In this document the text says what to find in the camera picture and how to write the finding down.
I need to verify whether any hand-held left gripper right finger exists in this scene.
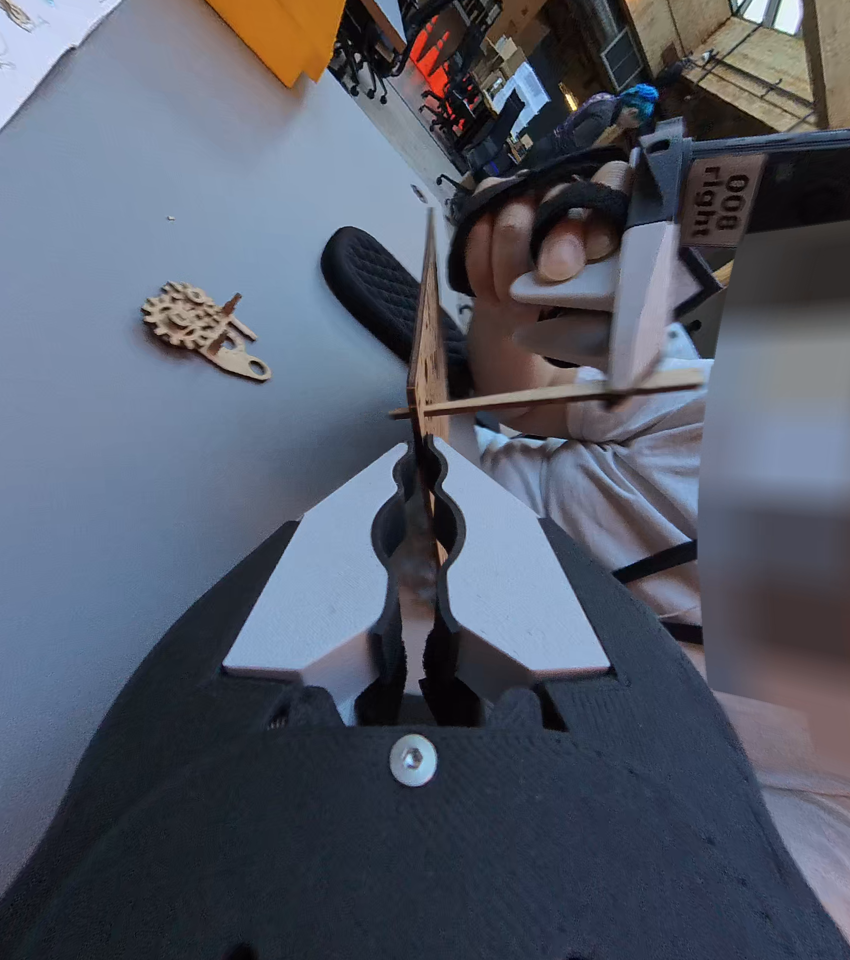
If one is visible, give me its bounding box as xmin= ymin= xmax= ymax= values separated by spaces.
xmin=419 ymin=436 xmax=615 ymax=727

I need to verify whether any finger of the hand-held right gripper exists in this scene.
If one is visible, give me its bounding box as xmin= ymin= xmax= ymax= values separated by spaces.
xmin=605 ymin=221 xmax=687 ymax=406

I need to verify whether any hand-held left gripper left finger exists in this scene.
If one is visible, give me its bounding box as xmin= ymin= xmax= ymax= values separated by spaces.
xmin=221 ymin=442 xmax=407 ymax=727

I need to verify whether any thin wooden stick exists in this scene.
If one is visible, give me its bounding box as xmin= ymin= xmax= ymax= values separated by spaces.
xmin=389 ymin=367 xmax=707 ymax=421

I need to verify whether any wooden laser-cut parts sheet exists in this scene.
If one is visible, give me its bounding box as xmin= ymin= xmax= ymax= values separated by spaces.
xmin=404 ymin=207 xmax=454 ymax=549

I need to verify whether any wooden gear assembly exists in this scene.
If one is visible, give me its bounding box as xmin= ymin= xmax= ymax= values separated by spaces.
xmin=141 ymin=281 xmax=273 ymax=384

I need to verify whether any person's right forearm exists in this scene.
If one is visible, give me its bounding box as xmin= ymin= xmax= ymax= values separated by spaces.
xmin=468 ymin=352 xmax=609 ymax=440

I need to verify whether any person's right hand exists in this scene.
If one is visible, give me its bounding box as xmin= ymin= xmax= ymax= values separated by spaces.
xmin=451 ymin=161 xmax=632 ymax=376

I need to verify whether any black-and-white marker sign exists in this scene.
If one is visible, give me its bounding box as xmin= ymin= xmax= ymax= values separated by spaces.
xmin=676 ymin=243 xmax=727 ymax=320

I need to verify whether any person's white shirt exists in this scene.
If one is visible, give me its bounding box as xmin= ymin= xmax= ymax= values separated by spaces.
xmin=477 ymin=360 xmax=850 ymax=960

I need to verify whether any skylight window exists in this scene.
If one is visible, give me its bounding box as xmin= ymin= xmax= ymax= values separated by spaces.
xmin=728 ymin=0 xmax=807 ymax=37

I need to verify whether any black wrist rest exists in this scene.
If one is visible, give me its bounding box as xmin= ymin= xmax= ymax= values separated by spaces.
xmin=320 ymin=225 xmax=474 ymax=399

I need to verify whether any row of black office chairs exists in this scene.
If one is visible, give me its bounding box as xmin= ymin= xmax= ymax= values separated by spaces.
xmin=331 ymin=0 xmax=523 ymax=162

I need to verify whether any yellow plastic bin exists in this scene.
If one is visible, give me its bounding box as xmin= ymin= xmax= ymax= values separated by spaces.
xmin=203 ymin=0 xmax=347 ymax=90

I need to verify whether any black strap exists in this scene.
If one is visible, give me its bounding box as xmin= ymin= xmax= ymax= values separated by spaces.
xmin=612 ymin=540 xmax=703 ymax=646

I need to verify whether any wall air vent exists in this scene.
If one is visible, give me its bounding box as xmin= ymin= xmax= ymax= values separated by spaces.
xmin=599 ymin=28 xmax=649 ymax=90

